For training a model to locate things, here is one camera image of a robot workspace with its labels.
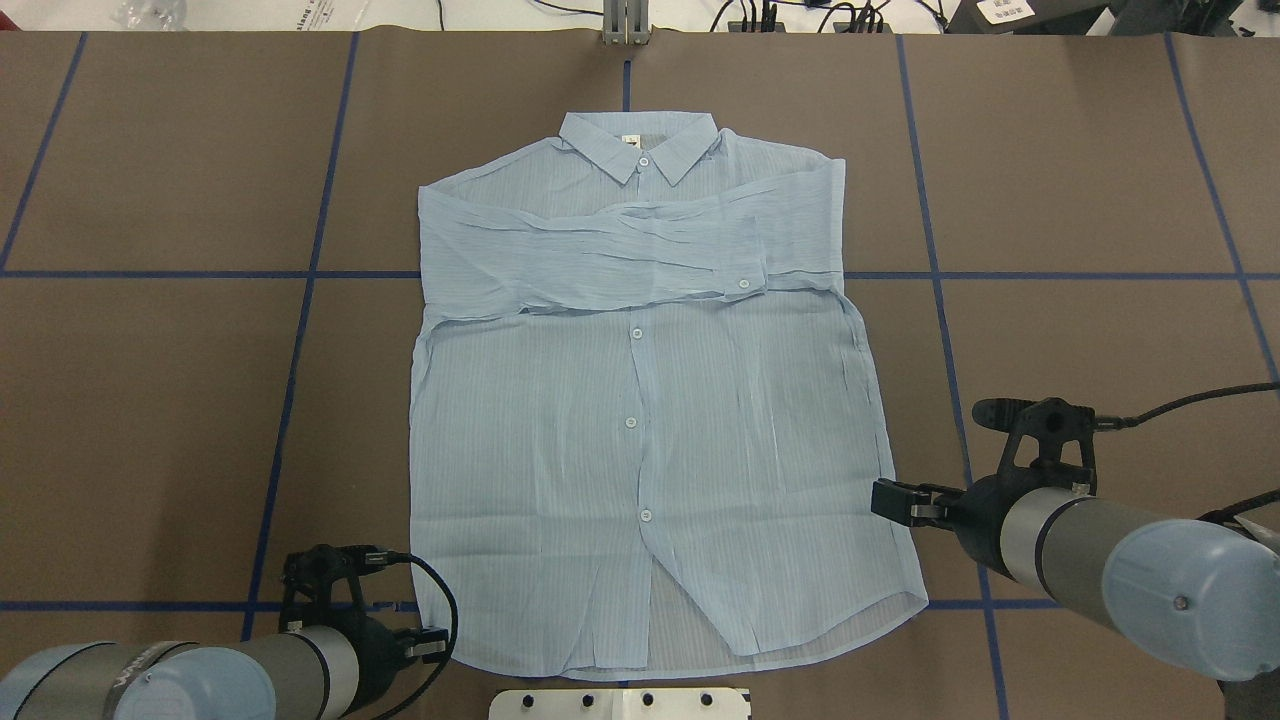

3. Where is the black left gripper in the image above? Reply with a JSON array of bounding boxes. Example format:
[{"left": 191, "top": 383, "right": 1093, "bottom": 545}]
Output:
[{"left": 335, "top": 615, "right": 451, "bottom": 715}]

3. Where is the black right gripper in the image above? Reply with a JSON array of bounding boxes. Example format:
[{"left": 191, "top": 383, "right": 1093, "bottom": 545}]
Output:
[{"left": 870, "top": 475, "right": 1021, "bottom": 579}]

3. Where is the light blue button-up shirt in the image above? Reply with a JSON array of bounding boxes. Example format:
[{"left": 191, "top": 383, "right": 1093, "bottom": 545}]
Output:
[{"left": 410, "top": 111, "right": 929, "bottom": 682}]

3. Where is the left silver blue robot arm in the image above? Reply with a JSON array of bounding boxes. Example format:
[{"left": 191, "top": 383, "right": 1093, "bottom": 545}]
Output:
[{"left": 1, "top": 618, "right": 451, "bottom": 719}]

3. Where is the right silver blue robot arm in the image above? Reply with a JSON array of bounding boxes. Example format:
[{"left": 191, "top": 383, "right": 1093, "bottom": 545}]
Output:
[{"left": 870, "top": 477, "right": 1279, "bottom": 682}]

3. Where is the clear plastic bag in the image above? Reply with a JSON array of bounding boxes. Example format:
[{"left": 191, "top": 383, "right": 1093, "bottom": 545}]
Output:
[{"left": 111, "top": 0, "right": 188, "bottom": 32}]

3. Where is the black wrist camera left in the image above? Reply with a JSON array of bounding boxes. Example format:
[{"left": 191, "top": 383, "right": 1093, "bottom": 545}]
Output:
[{"left": 276, "top": 544, "right": 410, "bottom": 638}]

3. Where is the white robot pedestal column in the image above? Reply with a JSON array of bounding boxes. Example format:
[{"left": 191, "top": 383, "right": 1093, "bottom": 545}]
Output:
[{"left": 488, "top": 687, "right": 753, "bottom": 719}]

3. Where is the aluminium frame post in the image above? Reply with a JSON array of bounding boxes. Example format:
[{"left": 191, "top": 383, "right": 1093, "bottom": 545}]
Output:
[{"left": 602, "top": 0, "right": 652, "bottom": 47}]

